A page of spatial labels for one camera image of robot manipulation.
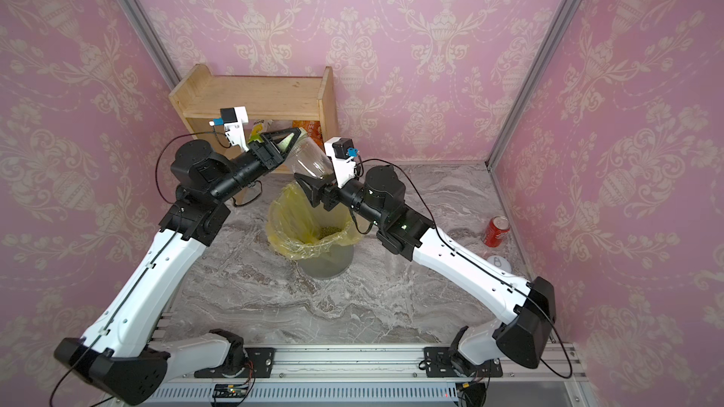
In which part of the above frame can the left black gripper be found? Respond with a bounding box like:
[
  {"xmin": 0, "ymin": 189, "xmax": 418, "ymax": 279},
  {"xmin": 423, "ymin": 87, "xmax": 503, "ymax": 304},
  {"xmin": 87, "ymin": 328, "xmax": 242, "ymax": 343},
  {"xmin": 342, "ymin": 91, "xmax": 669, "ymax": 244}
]
[{"xmin": 209, "ymin": 128, "xmax": 301, "ymax": 205}]

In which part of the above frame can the jar with green lid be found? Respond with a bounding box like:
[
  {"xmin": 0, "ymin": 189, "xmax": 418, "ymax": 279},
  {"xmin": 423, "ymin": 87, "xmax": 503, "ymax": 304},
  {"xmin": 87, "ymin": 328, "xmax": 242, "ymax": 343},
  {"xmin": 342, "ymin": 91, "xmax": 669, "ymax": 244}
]
[{"xmin": 284, "ymin": 135, "xmax": 334, "ymax": 177}]

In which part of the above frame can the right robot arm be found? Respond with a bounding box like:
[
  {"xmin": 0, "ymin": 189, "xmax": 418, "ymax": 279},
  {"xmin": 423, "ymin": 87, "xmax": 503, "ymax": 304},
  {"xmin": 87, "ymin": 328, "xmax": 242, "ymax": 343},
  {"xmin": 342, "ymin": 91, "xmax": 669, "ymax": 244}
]
[{"xmin": 294, "ymin": 166, "xmax": 555, "ymax": 371}]

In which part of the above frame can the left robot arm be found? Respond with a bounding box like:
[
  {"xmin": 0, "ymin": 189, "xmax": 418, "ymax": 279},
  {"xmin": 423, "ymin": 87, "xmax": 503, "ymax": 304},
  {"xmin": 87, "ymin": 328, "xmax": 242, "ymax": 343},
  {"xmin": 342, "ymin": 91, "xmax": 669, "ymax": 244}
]
[{"xmin": 54, "ymin": 128, "xmax": 302, "ymax": 406}]

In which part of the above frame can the pile of green mung beans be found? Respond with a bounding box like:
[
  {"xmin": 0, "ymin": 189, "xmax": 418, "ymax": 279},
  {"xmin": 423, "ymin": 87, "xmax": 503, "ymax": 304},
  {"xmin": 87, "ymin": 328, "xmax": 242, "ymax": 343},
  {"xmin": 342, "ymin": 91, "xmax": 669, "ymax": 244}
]
[{"xmin": 317, "ymin": 226, "xmax": 343, "ymax": 240}]

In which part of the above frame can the green white carton box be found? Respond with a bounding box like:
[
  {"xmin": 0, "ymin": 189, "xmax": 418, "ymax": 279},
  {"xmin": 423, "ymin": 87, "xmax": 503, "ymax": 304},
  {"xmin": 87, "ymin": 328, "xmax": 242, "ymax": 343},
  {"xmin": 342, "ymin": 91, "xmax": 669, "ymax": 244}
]
[{"xmin": 248, "ymin": 120, "xmax": 268, "ymax": 142}]

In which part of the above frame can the orange snack bag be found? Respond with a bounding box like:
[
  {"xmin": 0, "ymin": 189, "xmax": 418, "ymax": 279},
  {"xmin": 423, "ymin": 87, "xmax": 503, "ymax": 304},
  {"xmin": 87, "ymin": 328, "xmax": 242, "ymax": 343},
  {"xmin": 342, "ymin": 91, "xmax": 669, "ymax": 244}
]
[{"xmin": 292, "ymin": 121, "xmax": 324, "ymax": 148}]

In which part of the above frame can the yellow plastic bin liner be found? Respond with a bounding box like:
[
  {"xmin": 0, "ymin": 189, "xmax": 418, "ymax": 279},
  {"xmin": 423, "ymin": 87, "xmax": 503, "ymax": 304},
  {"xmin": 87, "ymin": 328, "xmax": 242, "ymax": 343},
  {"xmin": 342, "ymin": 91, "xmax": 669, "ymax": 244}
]
[{"xmin": 266, "ymin": 182, "xmax": 363, "ymax": 261}]

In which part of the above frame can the wooden two-tier shelf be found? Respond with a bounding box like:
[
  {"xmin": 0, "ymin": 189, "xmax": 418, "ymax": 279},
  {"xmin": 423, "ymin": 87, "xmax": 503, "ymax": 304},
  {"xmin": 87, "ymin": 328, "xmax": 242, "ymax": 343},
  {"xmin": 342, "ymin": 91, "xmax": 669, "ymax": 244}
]
[{"xmin": 169, "ymin": 64, "xmax": 339, "ymax": 159}]

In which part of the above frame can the mesh trash bin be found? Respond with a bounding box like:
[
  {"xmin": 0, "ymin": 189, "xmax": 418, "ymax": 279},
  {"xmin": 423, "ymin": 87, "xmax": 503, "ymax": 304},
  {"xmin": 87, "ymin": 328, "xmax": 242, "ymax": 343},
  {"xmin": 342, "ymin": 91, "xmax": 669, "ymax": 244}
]
[{"xmin": 270, "ymin": 183, "xmax": 357, "ymax": 281}]

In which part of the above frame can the red soda can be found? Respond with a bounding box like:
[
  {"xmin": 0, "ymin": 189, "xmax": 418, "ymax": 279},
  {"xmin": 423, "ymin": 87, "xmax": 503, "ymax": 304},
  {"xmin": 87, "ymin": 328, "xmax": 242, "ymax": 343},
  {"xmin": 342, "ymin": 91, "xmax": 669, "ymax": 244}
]
[{"xmin": 484, "ymin": 216, "xmax": 510, "ymax": 248}]

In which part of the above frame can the white round object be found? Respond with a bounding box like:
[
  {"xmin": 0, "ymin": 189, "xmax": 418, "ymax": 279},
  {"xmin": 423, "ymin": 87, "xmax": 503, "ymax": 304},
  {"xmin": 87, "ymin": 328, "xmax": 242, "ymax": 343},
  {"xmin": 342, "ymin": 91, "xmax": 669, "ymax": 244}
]
[{"xmin": 488, "ymin": 256, "xmax": 512, "ymax": 272}]

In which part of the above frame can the small electronics board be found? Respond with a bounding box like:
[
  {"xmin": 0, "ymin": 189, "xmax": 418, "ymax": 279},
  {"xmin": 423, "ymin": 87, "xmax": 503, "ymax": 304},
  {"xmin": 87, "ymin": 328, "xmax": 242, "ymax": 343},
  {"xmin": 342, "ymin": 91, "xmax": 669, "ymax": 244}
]
[{"xmin": 211, "ymin": 384, "xmax": 250, "ymax": 402}]

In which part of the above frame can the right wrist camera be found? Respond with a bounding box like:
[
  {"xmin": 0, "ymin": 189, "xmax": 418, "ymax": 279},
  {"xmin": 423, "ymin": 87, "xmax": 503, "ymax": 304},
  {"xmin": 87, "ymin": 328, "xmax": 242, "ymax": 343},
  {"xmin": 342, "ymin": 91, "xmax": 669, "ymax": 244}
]
[{"xmin": 324, "ymin": 137, "xmax": 358, "ymax": 188}]

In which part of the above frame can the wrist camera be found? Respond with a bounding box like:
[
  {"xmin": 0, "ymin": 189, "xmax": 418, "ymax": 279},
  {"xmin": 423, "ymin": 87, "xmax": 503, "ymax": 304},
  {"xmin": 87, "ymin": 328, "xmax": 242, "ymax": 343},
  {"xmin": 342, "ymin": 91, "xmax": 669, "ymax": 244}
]
[
  {"xmin": 324, "ymin": 137, "xmax": 358, "ymax": 188},
  {"xmin": 209, "ymin": 107, "xmax": 249, "ymax": 152}
]

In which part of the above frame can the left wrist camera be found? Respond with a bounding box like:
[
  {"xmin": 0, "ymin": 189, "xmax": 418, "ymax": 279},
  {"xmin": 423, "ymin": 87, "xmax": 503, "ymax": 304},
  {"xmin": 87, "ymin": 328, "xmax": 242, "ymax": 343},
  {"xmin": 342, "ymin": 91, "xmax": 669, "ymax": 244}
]
[{"xmin": 209, "ymin": 107, "xmax": 249, "ymax": 152}]

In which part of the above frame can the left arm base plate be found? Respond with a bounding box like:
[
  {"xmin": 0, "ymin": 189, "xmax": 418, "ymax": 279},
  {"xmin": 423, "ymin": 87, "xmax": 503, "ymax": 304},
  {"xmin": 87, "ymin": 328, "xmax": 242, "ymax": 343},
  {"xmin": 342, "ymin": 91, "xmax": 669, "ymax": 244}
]
[{"xmin": 193, "ymin": 347, "xmax": 276, "ymax": 380}]

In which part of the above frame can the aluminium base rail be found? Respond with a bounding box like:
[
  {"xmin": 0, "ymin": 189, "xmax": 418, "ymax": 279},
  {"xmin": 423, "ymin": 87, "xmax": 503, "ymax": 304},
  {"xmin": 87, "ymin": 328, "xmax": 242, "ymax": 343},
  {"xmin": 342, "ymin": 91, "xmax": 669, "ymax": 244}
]
[{"xmin": 145, "ymin": 344, "xmax": 597, "ymax": 406}]

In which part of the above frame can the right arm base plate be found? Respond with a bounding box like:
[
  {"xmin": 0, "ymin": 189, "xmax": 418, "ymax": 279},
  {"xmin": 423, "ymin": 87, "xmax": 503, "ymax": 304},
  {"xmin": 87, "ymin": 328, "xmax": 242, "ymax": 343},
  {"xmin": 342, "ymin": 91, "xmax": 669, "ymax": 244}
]
[{"xmin": 418, "ymin": 347, "xmax": 503, "ymax": 379}]

